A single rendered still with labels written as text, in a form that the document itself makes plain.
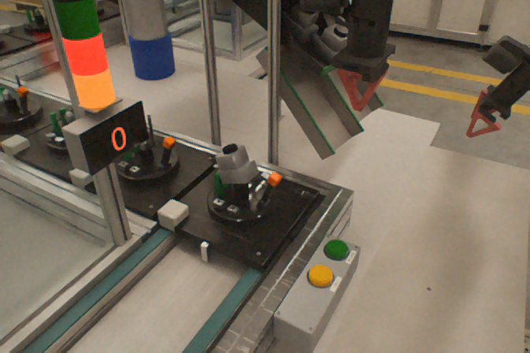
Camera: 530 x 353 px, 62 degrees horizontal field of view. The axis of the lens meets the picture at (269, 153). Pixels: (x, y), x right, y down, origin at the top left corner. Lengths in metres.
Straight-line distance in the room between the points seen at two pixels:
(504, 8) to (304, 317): 4.22
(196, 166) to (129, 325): 0.39
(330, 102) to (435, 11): 3.73
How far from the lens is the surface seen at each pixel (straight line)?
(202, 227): 0.86
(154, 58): 1.70
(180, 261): 0.88
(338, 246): 0.82
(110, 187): 0.79
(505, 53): 1.12
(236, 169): 0.83
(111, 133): 0.69
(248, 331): 0.72
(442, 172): 1.26
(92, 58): 0.65
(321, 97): 1.08
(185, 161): 1.04
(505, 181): 1.30
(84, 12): 0.63
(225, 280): 0.84
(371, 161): 1.24
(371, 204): 1.10
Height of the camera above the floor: 1.56
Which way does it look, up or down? 34 degrees down
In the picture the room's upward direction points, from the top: straight up
